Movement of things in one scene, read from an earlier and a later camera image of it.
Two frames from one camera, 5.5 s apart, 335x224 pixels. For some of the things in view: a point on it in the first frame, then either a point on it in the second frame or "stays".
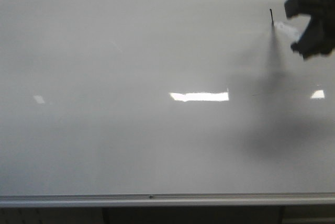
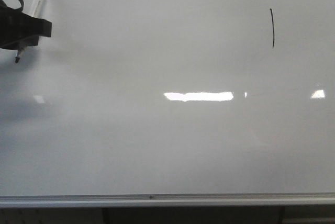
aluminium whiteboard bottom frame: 233,198 stays
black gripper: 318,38 → 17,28
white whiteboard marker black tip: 292,30 → 35,10
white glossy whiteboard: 160,83 stays
